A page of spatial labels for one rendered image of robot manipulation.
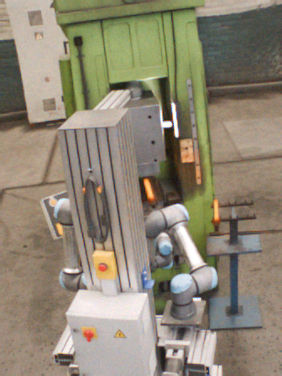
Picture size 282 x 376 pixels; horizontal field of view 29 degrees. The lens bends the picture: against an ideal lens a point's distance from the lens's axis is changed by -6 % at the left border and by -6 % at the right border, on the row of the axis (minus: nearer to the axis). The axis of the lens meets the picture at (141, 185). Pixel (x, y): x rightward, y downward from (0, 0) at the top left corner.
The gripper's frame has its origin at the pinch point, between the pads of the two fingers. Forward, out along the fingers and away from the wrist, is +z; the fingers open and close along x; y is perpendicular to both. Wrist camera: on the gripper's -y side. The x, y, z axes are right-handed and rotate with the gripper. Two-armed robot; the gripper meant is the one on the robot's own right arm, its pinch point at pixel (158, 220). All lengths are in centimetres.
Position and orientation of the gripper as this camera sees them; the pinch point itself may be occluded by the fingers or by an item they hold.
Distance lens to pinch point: 365.1
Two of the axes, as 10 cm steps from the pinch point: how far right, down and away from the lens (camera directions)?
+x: 9.9, -1.5, 0.6
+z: -1.1, -4.0, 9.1
